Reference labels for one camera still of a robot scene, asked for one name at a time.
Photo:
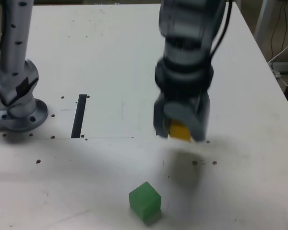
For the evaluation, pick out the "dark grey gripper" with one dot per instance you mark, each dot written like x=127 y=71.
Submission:
x=182 y=98

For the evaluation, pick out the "yellow cube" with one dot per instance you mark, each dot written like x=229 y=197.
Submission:
x=180 y=131

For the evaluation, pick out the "green cube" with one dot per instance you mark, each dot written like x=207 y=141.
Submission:
x=144 y=201

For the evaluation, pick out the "black tape strip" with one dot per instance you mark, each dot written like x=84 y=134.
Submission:
x=78 y=115

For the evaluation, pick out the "white metal post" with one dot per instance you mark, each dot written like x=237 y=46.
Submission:
x=260 y=19

